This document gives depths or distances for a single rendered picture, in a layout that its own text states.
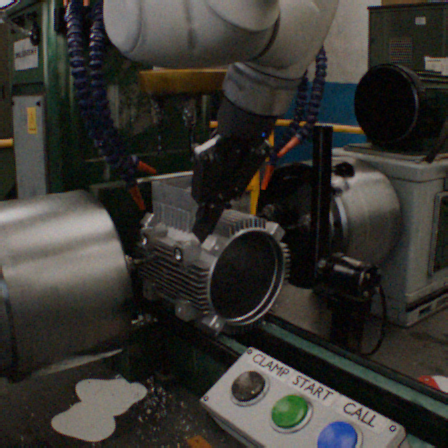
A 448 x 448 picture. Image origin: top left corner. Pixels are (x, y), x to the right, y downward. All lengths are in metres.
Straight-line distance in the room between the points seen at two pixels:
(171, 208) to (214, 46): 0.45
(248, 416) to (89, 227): 0.36
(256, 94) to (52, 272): 0.32
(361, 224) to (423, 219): 0.21
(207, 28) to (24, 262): 0.35
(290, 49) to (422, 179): 0.59
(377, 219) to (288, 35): 0.54
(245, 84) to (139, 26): 0.21
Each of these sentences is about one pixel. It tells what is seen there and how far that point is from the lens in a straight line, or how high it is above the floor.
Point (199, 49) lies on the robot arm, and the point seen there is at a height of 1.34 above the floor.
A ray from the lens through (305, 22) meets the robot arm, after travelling 0.60.
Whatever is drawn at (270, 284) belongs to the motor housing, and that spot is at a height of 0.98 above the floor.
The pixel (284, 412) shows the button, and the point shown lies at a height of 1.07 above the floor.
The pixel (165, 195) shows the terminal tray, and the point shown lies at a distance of 0.91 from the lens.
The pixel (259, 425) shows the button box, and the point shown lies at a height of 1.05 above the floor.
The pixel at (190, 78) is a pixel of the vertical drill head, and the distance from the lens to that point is 0.82.
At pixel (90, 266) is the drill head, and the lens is 0.68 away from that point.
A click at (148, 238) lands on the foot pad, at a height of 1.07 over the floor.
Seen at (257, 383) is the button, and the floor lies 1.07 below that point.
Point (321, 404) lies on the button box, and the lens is 0.43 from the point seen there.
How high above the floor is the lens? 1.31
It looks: 15 degrees down
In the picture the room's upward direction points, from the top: straight up
